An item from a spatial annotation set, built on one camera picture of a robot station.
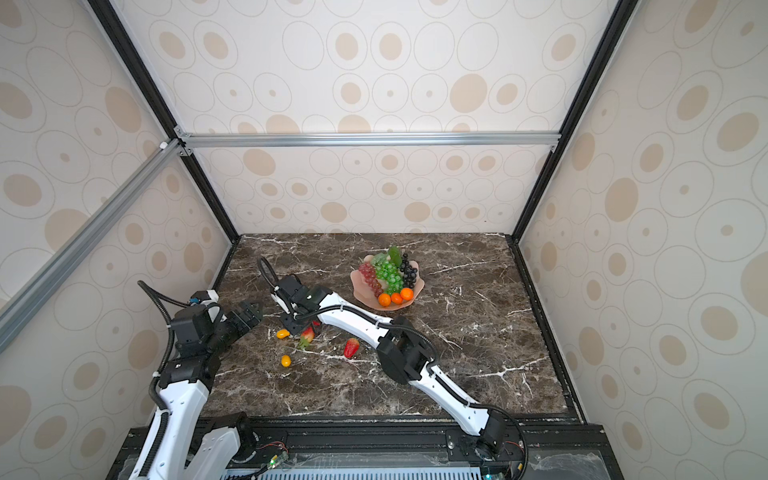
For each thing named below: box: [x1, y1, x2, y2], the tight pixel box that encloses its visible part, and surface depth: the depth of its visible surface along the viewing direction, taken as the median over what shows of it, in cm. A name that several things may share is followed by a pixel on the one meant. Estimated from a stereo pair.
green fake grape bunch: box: [372, 246, 404, 296], surface depth 105 cm
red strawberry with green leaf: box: [298, 326, 315, 349], surface depth 92 cm
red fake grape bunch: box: [358, 262, 384, 298], surface depth 102 cm
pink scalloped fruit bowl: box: [350, 261, 425, 311], surface depth 102 cm
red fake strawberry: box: [343, 338, 360, 358], surface depth 91 cm
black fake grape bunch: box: [400, 253, 418, 289], surface depth 102 cm
